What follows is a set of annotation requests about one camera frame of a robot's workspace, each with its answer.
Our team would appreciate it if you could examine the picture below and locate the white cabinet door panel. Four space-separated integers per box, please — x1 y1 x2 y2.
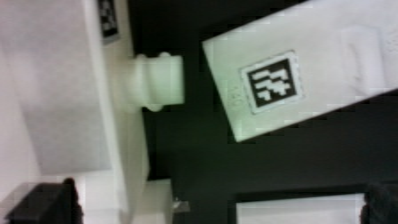
202 0 398 141

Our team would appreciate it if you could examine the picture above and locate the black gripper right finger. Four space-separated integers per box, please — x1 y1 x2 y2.
360 183 398 224

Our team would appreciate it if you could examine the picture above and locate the white cabinet body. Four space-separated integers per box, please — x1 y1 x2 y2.
0 0 184 224

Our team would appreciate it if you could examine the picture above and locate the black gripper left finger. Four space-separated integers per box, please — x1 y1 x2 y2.
5 178 83 224

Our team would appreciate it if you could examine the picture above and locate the white U-shaped fence frame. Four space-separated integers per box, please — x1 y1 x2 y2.
236 193 363 224

